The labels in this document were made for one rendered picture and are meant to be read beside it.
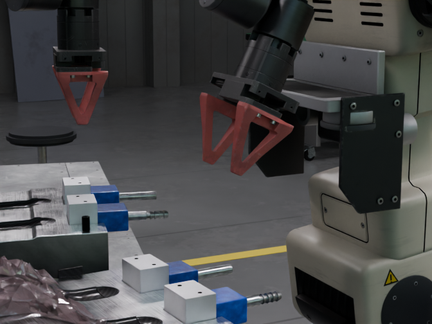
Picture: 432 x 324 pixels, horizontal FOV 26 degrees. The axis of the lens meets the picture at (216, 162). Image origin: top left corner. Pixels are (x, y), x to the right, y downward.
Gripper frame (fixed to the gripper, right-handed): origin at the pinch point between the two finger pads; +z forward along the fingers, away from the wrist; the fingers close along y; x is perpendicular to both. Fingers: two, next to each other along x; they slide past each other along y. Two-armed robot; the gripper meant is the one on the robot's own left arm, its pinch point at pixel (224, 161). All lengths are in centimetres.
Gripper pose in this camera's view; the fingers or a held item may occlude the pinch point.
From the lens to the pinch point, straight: 105.4
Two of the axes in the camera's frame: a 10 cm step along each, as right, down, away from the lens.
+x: 8.0, 3.5, 4.9
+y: 4.6, 1.8, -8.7
